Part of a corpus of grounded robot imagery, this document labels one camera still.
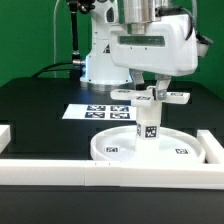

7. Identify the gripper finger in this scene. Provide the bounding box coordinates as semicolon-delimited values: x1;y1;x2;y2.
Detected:
154;74;171;101
130;69;145;90

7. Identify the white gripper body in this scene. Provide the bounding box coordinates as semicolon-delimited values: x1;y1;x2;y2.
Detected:
109;14;198;76

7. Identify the white cross-shaped table base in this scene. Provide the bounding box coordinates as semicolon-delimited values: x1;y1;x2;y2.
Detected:
110;86;190;108

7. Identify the white round table top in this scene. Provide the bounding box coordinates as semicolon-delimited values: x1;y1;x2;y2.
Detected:
90;125;205;164

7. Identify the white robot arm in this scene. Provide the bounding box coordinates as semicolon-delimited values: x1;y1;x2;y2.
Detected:
83;0;198;100

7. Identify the white marker sheet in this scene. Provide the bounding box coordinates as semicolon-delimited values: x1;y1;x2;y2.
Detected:
63;104;136;121

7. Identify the white U-shaped fence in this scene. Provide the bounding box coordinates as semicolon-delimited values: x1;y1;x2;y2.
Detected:
0;125;224;190

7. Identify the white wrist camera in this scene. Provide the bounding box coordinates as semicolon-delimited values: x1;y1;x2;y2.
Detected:
196;33;213;57

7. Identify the black camera pole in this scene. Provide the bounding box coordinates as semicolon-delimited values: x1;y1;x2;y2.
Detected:
65;0;98;80

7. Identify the black cable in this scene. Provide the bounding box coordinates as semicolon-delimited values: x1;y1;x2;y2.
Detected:
31;59;85;79

